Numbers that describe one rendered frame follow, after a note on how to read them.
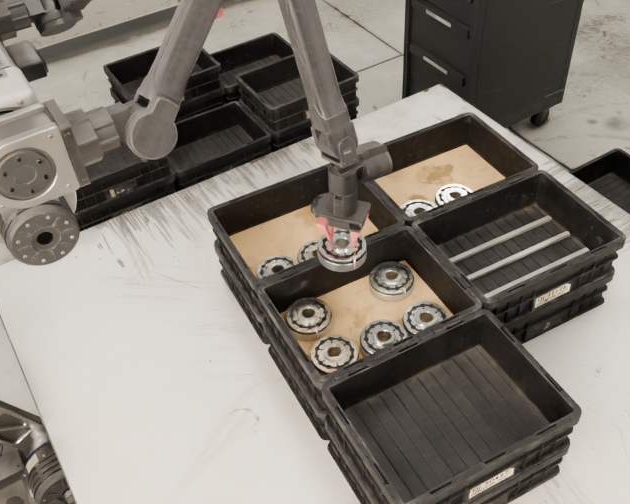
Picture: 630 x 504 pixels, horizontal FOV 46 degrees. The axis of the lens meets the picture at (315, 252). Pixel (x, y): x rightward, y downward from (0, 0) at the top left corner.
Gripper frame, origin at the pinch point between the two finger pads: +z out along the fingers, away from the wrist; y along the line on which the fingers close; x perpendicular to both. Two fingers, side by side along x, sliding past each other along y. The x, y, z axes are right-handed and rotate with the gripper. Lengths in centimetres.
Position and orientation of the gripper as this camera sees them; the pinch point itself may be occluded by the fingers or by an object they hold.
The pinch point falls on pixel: (342, 240)
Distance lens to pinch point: 154.2
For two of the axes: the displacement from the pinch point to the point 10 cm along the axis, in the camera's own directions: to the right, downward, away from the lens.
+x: -3.4, 6.7, -6.6
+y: -9.4, -2.3, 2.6
